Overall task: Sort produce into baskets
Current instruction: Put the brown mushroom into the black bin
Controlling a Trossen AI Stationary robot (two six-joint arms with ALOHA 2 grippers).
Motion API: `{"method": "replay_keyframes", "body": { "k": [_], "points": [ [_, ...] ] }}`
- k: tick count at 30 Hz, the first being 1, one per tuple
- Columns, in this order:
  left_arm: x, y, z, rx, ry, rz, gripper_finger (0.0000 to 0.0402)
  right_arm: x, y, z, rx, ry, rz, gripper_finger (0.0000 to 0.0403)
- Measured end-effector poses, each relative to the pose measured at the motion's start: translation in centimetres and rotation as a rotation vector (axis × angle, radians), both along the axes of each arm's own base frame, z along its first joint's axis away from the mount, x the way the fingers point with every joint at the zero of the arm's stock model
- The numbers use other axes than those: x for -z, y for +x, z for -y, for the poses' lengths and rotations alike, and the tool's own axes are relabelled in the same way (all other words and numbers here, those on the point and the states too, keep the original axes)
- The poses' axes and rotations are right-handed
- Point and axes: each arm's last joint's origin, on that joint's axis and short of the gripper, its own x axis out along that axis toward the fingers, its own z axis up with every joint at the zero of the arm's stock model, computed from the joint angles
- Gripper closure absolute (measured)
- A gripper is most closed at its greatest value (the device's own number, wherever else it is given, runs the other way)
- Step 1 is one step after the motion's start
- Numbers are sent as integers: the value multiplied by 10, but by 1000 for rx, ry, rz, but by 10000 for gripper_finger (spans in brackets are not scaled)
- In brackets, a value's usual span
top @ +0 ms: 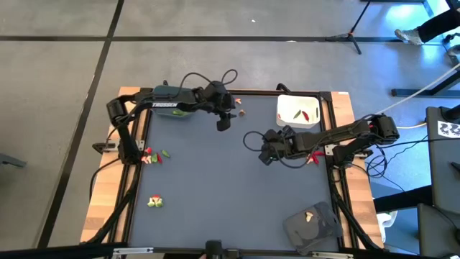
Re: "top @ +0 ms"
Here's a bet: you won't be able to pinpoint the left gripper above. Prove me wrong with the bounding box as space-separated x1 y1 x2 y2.
195 80 238 122

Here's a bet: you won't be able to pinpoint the white plastic basket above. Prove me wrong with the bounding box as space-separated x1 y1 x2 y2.
275 94 322 130

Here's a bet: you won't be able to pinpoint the teal plastic basket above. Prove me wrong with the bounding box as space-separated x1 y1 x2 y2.
148 84 196 120

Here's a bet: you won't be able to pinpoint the dark grey plastic basket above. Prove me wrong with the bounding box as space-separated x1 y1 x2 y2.
282 201 344 257

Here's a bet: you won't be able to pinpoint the black handheld device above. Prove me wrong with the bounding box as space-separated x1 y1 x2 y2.
204 240 224 259

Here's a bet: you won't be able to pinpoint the black tripod stand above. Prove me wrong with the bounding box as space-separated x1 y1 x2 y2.
325 0 374 55

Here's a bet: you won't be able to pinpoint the white plastic object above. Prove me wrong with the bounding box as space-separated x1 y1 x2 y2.
376 210 399 244

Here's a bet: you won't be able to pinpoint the black desk beam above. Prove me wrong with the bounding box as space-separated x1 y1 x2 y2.
372 185 434 214

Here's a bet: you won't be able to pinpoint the black desk leg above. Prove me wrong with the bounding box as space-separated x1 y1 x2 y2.
390 60 460 98

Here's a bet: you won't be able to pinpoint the grey cabinet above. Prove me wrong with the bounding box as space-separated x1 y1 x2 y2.
425 105 460 217

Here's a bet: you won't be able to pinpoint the white paper black print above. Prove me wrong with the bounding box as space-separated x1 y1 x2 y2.
437 120 460 140

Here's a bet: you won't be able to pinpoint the grey box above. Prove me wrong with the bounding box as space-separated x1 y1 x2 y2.
416 203 460 259

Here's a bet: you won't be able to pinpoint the grey floor object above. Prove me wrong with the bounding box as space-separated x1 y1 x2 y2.
0 152 28 169

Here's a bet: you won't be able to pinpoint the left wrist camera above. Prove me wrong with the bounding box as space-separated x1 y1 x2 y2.
216 117 232 132

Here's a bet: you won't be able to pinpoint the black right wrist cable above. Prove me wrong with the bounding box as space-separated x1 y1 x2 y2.
242 130 310 170

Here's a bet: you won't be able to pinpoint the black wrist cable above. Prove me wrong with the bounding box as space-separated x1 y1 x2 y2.
178 68 239 95
242 130 310 170

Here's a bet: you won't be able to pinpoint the black aluminium table frame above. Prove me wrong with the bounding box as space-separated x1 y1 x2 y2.
79 86 386 259

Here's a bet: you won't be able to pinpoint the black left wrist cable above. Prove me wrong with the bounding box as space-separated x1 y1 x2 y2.
178 68 239 95

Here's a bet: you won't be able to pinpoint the black floor cables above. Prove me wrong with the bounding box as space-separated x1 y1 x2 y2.
364 135 432 194

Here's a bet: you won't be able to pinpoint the silver metal bracket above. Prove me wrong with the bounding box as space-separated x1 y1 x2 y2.
112 247 155 257
311 251 355 259

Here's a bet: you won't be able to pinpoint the yellow floor cable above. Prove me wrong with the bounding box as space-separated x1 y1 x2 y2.
397 122 428 130

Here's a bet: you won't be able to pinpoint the white floor cable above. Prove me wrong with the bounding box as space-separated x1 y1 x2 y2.
373 63 460 116

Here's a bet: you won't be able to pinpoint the black power cable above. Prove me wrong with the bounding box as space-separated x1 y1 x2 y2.
88 157 121 202

